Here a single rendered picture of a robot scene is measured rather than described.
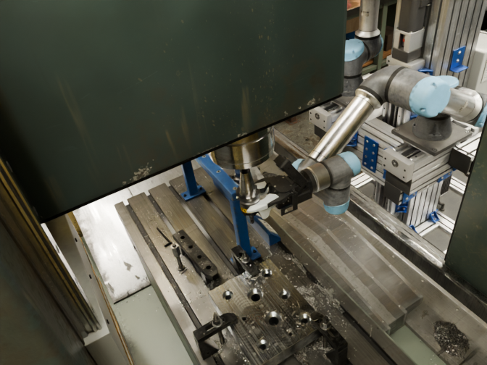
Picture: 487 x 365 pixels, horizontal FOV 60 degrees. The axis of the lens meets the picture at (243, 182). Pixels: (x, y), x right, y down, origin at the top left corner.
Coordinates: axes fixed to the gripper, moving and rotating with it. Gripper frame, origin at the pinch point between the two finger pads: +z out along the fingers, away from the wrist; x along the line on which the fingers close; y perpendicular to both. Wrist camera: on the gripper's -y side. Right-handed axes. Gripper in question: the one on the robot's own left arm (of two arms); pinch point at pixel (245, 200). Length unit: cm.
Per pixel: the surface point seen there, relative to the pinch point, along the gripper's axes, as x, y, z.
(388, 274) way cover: -4, 61, -53
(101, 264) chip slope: 63, 63, 45
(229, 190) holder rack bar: 17.6, 10.1, -2.3
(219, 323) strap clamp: -9.7, 31.1, 16.4
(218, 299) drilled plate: -0.3, 33.9, 12.9
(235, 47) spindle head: -12.5, -46.4, 3.3
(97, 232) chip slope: 77, 57, 42
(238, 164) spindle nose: -6.5, -17.6, 3.2
